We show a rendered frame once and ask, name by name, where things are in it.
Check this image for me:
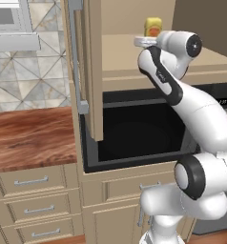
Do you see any tan cabinet door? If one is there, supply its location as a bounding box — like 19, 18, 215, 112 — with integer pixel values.
63, 0, 105, 142

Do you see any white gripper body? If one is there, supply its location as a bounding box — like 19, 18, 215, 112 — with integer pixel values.
134, 34, 158, 49

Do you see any tan cupboard door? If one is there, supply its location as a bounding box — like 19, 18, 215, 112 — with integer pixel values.
92, 203, 155, 244

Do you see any grey cupboard door handle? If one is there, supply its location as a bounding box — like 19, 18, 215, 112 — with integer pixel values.
136, 204, 146, 229

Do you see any grey drawer handle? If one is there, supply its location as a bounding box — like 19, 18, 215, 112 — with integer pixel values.
31, 227, 62, 238
13, 174, 50, 187
139, 180, 162, 192
23, 204, 55, 214

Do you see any grey cabinet door handle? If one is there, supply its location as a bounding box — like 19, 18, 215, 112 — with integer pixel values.
68, 0, 90, 115

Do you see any tan open cabinet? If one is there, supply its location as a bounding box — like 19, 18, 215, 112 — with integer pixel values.
100, 0, 227, 93

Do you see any yellow mustard bottle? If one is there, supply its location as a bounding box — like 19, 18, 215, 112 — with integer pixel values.
144, 16, 163, 38

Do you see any black built-in oven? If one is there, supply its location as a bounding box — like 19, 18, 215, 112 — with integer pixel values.
79, 81, 227, 174

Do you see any tan drawer front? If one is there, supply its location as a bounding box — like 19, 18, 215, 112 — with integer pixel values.
0, 164, 68, 195
12, 216, 77, 244
101, 172, 180, 203
4, 191, 72, 224

